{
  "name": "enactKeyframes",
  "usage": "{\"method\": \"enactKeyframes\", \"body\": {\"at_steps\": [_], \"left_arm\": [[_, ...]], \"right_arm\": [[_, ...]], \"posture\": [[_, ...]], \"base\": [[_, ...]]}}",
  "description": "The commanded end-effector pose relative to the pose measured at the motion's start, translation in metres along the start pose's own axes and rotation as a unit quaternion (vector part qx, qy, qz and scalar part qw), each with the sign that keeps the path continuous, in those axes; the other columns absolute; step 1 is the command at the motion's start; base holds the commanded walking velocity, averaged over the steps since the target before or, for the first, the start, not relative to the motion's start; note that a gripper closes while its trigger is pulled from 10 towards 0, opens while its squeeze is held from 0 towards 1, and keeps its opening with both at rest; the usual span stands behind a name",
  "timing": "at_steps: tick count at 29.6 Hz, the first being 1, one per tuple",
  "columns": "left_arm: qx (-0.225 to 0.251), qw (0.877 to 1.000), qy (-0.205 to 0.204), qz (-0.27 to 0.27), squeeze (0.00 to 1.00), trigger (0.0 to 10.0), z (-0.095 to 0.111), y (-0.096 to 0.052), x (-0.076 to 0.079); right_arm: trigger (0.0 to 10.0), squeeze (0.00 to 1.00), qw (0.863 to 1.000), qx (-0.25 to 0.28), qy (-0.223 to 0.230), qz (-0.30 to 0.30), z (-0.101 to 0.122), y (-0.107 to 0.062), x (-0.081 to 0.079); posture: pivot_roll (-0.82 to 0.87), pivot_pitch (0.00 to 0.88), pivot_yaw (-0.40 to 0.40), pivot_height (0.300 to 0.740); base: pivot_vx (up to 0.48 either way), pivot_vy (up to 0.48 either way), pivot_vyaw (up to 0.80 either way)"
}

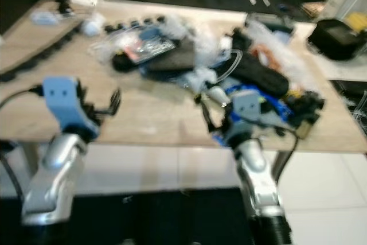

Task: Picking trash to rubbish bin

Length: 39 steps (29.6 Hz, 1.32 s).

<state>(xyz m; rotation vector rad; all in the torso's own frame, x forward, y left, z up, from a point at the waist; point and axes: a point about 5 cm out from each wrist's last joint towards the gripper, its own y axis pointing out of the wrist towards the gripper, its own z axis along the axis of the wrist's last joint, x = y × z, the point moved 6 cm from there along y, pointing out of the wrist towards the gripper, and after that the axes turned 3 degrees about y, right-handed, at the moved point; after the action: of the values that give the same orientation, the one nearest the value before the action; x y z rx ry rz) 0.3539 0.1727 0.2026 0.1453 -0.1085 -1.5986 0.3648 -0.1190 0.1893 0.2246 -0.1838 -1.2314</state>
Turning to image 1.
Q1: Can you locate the orange cable bundle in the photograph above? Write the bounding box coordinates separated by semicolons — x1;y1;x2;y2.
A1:
251;44;284;71

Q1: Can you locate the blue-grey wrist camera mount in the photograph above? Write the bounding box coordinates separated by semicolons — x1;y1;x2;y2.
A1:
42;76;99;141
227;90;280;144

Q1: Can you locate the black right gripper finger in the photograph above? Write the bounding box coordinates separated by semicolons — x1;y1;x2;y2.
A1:
202;105;220;133

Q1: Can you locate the light wooden table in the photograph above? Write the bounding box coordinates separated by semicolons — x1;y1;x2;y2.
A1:
0;0;367;155

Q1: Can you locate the blue plastic wrapper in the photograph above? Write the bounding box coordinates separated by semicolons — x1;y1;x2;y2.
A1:
212;83;299;147

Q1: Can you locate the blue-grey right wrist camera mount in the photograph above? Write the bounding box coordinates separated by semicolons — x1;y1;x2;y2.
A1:
227;90;280;144

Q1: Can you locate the yellow packet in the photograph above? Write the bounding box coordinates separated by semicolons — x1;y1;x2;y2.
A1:
345;17;367;32

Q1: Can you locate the black bag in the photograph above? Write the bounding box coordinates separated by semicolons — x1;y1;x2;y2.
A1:
307;18;367;62

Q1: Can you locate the black floor mat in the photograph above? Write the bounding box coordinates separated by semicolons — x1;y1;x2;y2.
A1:
0;188;256;245

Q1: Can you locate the black foam cylinder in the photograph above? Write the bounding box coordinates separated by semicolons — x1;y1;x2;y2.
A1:
232;32;291;99

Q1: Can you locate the pale blue white device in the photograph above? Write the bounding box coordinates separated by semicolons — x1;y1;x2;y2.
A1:
31;10;65;26

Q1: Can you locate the black gadget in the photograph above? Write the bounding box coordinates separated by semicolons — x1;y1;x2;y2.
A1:
282;91;326;129

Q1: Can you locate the long black ribbed strip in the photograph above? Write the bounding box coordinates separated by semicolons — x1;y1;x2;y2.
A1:
0;21;87;82

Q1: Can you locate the crumpled clear plastic bag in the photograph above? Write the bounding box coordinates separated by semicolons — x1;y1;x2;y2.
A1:
192;21;233;71

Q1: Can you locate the dark grey pouch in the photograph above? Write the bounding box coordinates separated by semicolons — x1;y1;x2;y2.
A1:
112;40;201;77

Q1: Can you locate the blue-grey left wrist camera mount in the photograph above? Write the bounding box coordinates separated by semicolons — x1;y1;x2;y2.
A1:
42;76;99;141

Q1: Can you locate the clear printed plastic package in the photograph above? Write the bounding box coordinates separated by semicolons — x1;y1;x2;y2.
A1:
96;22;178;67

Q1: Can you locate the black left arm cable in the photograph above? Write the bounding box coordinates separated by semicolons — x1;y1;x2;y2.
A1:
0;86;44;211

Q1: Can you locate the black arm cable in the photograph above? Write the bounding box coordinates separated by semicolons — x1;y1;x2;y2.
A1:
274;133;300;184
0;86;44;211

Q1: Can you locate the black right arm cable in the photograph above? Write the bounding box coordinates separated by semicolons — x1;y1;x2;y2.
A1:
274;133;300;184

